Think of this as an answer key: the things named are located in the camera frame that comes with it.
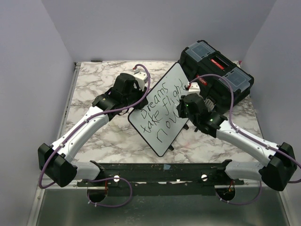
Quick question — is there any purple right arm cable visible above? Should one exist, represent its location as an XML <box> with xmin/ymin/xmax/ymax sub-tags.
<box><xmin>188</xmin><ymin>74</ymin><xmax>301</xmax><ymax>205</ymax></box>

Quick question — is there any black red toolbox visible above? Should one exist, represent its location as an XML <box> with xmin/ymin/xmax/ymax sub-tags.
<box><xmin>178</xmin><ymin>40</ymin><xmax>254</xmax><ymax>114</ymax></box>

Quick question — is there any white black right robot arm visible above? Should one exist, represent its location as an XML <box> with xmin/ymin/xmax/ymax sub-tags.
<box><xmin>176</xmin><ymin>93</ymin><xmax>297</xmax><ymax>191</ymax></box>

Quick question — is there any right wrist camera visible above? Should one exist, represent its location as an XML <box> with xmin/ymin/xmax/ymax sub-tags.
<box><xmin>185</xmin><ymin>82</ymin><xmax>200</xmax><ymax>95</ymax></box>

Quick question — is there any black mounting base bar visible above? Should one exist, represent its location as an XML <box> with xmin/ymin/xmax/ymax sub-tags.
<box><xmin>77</xmin><ymin>160</ymin><xmax>244</xmax><ymax>197</ymax></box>

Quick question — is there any white whiteboard black frame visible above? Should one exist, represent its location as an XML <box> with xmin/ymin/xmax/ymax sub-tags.
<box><xmin>128</xmin><ymin>63</ymin><xmax>188</xmax><ymax>157</ymax></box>

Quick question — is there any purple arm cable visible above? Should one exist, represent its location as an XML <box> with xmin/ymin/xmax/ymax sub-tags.
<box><xmin>188</xmin><ymin>74</ymin><xmax>301</xmax><ymax>205</ymax></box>
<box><xmin>38</xmin><ymin>64</ymin><xmax>151</xmax><ymax>208</ymax></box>

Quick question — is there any aluminium side rail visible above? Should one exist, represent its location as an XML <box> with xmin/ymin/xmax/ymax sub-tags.
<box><xmin>54</xmin><ymin>62</ymin><xmax>81</xmax><ymax>141</ymax></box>

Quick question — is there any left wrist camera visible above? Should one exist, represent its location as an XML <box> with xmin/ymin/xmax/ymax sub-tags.
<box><xmin>133</xmin><ymin>68</ymin><xmax>151</xmax><ymax>93</ymax></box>

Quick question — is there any blue tape piece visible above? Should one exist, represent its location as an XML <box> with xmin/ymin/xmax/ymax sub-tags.
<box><xmin>163</xmin><ymin>164</ymin><xmax>171</xmax><ymax>170</ymax></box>

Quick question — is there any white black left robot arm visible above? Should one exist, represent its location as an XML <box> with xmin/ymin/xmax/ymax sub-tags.
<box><xmin>38</xmin><ymin>72</ymin><xmax>151</xmax><ymax>189</ymax></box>

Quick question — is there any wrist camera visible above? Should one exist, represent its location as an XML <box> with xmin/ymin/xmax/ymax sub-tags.
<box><xmin>133</xmin><ymin>68</ymin><xmax>151</xmax><ymax>93</ymax></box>
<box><xmin>185</xmin><ymin>82</ymin><xmax>200</xmax><ymax>95</ymax></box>

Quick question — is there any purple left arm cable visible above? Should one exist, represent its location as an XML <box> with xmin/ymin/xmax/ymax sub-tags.
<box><xmin>38</xmin><ymin>64</ymin><xmax>151</xmax><ymax>208</ymax></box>

